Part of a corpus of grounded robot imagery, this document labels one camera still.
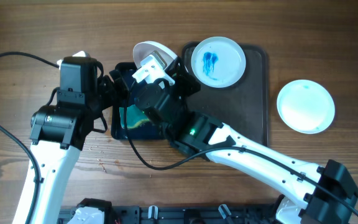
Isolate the green and yellow sponge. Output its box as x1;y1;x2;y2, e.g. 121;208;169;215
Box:
127;105;150;129

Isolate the white plate with blue water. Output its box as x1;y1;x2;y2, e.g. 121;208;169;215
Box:
132;41;178;85

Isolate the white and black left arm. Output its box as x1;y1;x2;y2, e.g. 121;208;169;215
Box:
13;51;128;223

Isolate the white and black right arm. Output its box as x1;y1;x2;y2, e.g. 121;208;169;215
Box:
134;55;358;223

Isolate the black water tray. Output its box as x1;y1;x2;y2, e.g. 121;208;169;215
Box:
109;62;163;141

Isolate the brown serving tray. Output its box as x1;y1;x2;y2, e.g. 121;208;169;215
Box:
187;44;270;146

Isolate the white plate with blue streaks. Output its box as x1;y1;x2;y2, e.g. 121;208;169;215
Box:
190;37;247;88

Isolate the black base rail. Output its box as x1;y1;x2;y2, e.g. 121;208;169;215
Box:
57;198;278;224

